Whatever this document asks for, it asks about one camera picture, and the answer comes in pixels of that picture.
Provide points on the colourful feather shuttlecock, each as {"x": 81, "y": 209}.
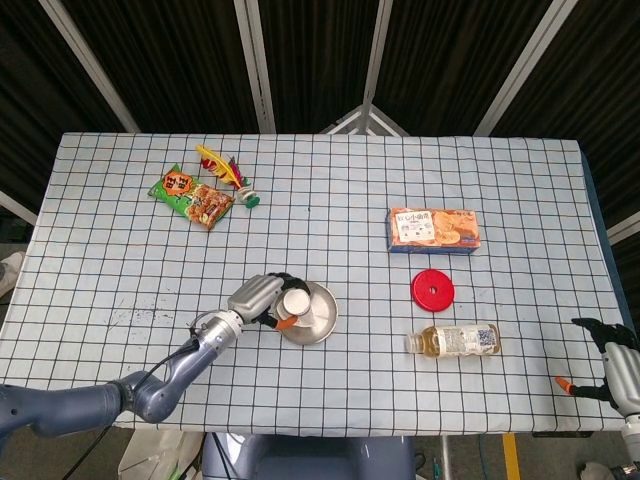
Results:
{"x": 225, "y": 170}

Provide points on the orange blue cookie box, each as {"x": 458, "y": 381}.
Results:
{"x": 432, "y": 230}

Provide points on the light blue checked tablecloth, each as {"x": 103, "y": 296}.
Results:
{"x": 350, "y": 175}

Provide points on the green snack bag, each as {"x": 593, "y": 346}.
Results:
{"x": 192, "y": 197}

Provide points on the white plastic bag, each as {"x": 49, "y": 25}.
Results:
{"x": 155, "y": 455}

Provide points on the round stainless steel plate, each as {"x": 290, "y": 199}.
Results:
{"x": 325, "y": 315}

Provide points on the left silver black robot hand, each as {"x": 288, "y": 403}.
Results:
{"x": 252, "y": 297}

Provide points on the white paper cup blue stripe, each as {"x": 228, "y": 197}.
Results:
{"x": 295, "y": 302}

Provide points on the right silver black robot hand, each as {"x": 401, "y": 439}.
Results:
{"x": 625, "y": 370}

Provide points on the clear tea bottle white cap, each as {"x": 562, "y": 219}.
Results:
{"x": 460, "y": 341}

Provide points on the white shoe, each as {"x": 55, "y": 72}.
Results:
{"x": 11, "y": 267}

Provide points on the blue-grey robot torso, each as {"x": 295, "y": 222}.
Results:
{"x": 310, "y": 457}

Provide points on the grey metal table leg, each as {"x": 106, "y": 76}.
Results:
{"x": 446, "y": 457}

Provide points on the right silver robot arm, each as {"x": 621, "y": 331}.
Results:
{"x": 632, "y": 430}

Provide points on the red round disc lid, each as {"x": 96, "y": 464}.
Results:
{"x": 425, "y": 292}

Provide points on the white metal partition post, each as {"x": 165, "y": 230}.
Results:
{"x": 525, "y": 67}
{"x": 255, "y": 65}
{"x": 90, "y": 67}
{"x": 376, "y": 50}

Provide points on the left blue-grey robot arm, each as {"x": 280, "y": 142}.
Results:
{"x": 75, "y": 405}

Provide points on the white triangular metal frame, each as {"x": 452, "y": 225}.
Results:
{"x": 350, "y": 120}

